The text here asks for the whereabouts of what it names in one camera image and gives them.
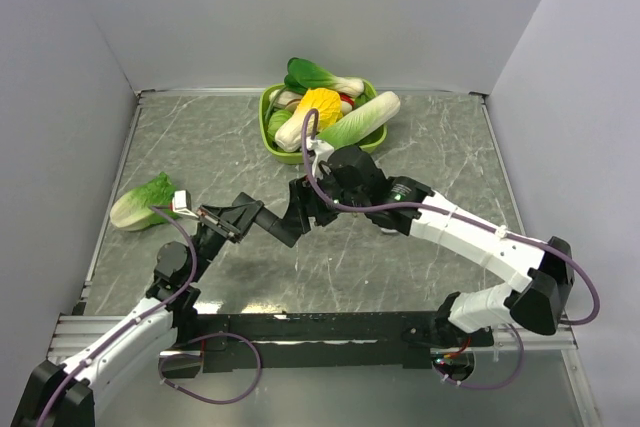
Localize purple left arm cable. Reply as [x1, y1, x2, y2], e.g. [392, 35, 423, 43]
[32, 204, 200, 427]

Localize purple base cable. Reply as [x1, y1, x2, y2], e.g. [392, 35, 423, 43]
[158, 331, 263, 404]
[432, 324, 526, 391]

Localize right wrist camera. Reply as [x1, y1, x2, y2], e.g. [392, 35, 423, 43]
[303, 137, 335, 178]

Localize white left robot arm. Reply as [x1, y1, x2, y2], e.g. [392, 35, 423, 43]
[12, 191, 264, 426]

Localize small green cabbage on table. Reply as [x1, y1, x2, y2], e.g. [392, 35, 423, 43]
[109, 172, 176, 232]

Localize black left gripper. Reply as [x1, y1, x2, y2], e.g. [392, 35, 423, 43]
[187, 200, 263, 282]

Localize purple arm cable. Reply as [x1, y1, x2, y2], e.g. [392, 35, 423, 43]
[299, 107, 601, 326]
[32, 204, 200, 427]

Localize small green cabbage in basket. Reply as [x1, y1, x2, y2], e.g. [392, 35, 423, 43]
[266, 109, 292, 144]

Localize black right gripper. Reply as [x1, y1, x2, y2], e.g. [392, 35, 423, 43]
[280, 166, 368, 234]

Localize green plastic basket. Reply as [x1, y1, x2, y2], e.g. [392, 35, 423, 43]
[258, 77, 389, 165]

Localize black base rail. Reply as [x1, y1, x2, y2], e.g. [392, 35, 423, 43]
[174, 311, 494, 373]

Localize long green napa cabbage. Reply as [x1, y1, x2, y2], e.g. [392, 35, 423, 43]
[316, 91, 401, 153]

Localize dark green bok choy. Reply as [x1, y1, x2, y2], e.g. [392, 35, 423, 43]
[284, 57, 365, 98]

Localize black remote control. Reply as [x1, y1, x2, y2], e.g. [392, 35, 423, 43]
[254, 207, 303, 248]

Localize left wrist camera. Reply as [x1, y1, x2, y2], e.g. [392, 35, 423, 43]
[170, 190, 199, 220]

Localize white radish in basket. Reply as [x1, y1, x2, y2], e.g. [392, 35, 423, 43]
[269, 89, 302, 109]

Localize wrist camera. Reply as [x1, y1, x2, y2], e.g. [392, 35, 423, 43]
[170, 190, 199, 220]
[303, 137, 335, 178]

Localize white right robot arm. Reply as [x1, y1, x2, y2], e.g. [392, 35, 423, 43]
[290, 140, 574, 346]

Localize yellow napa cabbage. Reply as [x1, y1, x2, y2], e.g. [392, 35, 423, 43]
[274, 87, 344, 153]

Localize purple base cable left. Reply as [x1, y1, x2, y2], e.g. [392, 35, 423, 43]
[158, 331, 263, 404]

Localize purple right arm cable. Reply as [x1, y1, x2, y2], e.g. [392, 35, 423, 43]
[299, 107, 601, 326]

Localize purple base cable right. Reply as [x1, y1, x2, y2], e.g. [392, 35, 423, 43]
[432, 324, 526, 391]

